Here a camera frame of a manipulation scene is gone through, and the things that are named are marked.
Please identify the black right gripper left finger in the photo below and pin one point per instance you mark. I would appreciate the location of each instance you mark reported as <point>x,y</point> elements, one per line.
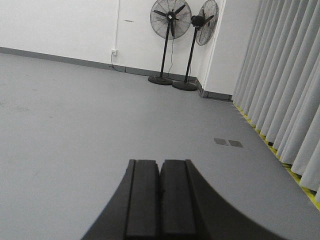
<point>132,212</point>

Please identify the black pedestal fan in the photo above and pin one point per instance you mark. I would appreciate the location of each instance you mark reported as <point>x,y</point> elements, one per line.
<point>204,27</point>
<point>170,19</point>

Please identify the black pedestal fan right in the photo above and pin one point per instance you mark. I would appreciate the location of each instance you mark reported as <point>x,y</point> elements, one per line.
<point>204,27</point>

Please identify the white wall conduit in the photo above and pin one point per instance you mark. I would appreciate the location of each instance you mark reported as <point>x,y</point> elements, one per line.
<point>115,41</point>

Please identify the grey pleated curtain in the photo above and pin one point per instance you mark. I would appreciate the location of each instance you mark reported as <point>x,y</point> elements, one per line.
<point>279,84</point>

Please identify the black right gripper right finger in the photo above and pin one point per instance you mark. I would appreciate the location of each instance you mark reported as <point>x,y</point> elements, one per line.
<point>193,210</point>

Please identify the black pedestal fan left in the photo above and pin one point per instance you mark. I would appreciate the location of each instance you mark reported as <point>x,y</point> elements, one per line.
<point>170,19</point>

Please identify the white wall power socket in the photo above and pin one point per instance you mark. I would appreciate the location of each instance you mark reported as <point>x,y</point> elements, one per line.
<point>114,52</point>

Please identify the yellow black floor tape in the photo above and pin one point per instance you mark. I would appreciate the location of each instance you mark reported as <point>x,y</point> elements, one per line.
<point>297,178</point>

